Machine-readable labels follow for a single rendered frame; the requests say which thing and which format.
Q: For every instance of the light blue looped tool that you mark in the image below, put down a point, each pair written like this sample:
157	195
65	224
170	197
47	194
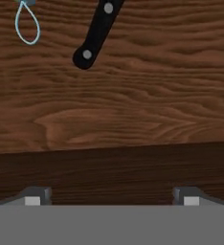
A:
22	5

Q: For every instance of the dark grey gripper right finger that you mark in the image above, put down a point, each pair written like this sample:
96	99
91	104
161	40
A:
187	195

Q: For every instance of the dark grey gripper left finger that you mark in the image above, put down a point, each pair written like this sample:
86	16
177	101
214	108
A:
37	195

